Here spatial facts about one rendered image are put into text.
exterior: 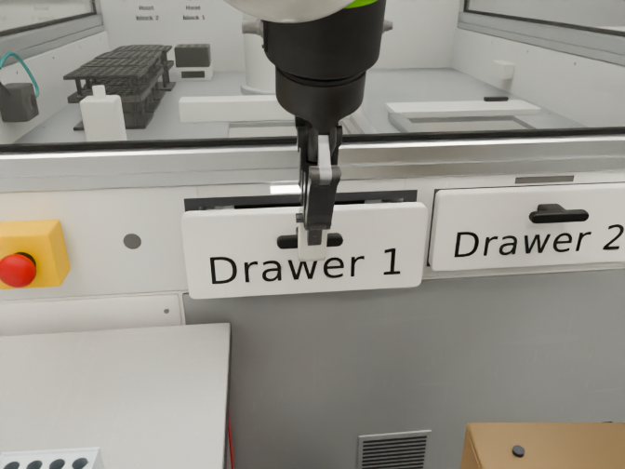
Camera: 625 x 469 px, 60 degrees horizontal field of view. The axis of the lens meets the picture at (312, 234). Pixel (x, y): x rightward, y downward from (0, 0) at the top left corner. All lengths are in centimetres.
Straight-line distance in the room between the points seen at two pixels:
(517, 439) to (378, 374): 43
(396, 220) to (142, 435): 36
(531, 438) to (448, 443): 54
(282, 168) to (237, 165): 5
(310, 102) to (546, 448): 31
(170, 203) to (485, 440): 44
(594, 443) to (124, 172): 54
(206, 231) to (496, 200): 36
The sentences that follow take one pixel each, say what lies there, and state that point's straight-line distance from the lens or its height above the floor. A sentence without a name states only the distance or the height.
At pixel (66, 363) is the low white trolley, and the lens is 72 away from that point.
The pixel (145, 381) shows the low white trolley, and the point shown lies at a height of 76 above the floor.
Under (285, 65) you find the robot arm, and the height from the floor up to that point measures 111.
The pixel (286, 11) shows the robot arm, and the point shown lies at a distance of 26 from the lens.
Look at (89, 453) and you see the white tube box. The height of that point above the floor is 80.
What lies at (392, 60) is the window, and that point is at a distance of 67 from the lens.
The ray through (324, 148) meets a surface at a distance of 45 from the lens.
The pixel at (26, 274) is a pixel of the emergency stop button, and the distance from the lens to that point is 68.
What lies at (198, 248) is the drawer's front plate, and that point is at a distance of 64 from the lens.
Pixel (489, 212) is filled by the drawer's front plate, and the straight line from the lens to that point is 73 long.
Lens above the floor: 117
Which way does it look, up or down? 25 degrees down
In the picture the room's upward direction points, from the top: straight up
